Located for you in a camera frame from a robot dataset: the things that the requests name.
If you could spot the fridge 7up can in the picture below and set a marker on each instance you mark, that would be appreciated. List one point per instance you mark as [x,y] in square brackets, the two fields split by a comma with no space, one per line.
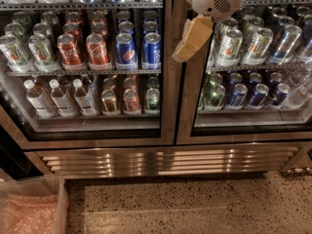
[258,46]
[229,48]

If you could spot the steel fridge bottom grille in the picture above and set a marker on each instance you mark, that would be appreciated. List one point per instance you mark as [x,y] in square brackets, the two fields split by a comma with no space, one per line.
[170,160]

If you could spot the left water bottle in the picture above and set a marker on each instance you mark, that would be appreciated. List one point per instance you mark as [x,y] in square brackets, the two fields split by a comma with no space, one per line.
[40,100]

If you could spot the silver blue tall can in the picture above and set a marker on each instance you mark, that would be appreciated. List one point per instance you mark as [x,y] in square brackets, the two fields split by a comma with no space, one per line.
[281,51]

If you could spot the front right pepsi can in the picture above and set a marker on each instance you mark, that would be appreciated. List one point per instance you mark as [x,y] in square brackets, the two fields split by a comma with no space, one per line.
[151,51]

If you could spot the middle water bottle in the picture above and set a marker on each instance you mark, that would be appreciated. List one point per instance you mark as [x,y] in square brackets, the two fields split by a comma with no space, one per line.
[63,99]

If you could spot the right fridge left 7up can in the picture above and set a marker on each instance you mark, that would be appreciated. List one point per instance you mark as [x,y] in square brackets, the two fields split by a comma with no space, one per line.
[229,48]

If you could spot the front right coca-cola can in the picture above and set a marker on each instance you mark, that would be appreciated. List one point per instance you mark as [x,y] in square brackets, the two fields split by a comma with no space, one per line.
[97,51]

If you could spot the red lower can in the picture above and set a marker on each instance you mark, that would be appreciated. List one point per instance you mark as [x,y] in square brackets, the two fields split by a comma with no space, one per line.
[131,102]

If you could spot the fridge blue can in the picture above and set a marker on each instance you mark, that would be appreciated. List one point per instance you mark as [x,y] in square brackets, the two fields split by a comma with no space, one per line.
[278,95]
[237,97]
[258,96]

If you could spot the coca-cola can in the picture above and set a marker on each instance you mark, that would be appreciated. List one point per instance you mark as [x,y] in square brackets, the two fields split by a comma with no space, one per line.
[97,51]
[72,58]

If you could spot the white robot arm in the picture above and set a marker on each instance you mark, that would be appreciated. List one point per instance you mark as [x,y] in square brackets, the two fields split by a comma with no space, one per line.
[218,10]

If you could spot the clear plastic bin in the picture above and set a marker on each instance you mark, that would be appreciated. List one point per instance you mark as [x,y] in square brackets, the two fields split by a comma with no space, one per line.
[45,185]

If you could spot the right fridge water bottle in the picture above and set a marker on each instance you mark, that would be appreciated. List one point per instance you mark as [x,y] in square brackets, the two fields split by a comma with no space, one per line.
[300,95]

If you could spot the right fridge green can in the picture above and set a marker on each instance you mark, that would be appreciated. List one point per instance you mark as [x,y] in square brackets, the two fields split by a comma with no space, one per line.
[214,98]

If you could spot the fridge glass door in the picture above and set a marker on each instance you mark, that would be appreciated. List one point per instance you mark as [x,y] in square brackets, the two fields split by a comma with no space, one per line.
[199,125]
[80,18]

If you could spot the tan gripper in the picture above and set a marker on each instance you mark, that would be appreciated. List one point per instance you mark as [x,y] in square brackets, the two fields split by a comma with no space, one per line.
[213,1]

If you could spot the gold can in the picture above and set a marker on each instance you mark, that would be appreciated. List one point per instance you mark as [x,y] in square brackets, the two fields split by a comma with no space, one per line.
[110,103]

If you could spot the front left 7up can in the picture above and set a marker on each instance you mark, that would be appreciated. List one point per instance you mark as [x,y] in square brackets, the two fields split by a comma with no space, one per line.
[15,52]

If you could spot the front left pepsi can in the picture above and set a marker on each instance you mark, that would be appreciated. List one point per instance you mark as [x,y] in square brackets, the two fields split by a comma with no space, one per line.
[126,57]

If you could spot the green lower can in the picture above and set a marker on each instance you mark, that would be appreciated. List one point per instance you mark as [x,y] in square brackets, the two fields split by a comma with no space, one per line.
[152,101]

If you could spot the front left coca-cola can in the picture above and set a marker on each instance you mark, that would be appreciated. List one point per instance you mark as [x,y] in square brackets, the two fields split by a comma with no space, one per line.
[72,58]

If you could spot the pepsi can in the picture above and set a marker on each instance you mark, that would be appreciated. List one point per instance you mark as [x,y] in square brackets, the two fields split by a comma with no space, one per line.
[151,51]
[126,57]

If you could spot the pink bubble wrap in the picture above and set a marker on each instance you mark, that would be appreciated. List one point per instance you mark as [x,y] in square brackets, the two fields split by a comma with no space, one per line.
[28,214]

